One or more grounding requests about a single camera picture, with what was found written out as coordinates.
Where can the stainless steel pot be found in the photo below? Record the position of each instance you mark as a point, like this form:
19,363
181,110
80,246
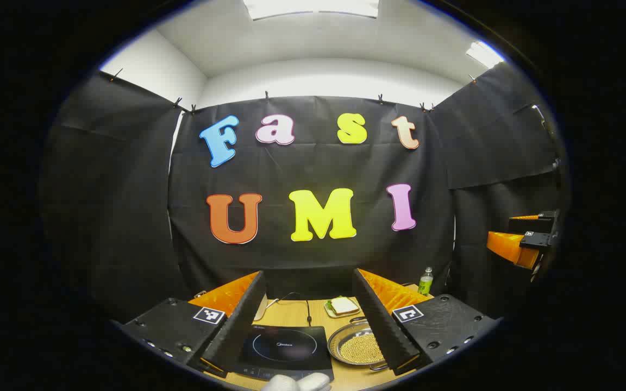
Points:
336,342

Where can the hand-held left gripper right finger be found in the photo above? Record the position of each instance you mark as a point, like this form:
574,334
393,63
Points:
381,326

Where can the large ceiling light panel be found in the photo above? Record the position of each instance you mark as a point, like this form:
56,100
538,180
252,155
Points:
313,6

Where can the black induction cooktop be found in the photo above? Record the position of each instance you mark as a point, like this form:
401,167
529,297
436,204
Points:
286,347

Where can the white toaster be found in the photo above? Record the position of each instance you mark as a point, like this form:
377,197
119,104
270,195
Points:
261,312

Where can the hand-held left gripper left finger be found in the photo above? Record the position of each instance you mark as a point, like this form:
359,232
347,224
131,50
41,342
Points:
242,320

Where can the white soft object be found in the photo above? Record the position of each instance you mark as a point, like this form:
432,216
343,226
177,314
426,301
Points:
296,383

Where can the pile of soybeans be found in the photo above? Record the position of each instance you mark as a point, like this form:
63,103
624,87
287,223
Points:
359,348

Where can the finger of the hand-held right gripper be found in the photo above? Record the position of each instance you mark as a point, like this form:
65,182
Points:
530,224
536,240

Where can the green label drink bottle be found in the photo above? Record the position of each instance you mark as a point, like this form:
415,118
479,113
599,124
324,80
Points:
425,283

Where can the small ceiling light panel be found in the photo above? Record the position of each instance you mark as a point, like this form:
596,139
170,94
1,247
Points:
484,54

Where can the white bread sandwich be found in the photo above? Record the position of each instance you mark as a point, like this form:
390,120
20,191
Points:
344,306

